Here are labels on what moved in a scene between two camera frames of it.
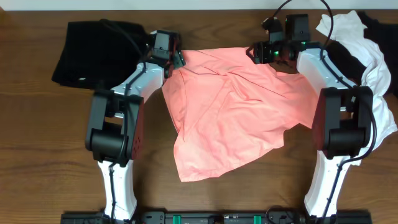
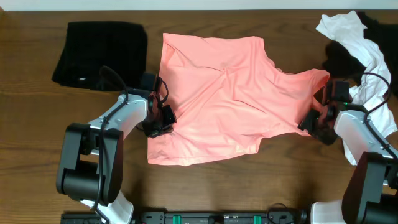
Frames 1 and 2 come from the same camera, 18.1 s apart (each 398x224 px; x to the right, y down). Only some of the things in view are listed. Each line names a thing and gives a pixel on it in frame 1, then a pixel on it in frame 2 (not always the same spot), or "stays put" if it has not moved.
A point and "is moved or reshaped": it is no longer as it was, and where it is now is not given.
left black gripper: (178, 59) -> (168, 126)
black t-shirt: (385, 35) stays put
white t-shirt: (346, 28) stays put
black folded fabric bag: (98, 53) stays put
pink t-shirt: (224, 105) is moved or reshaped
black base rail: (342, 216) stays put
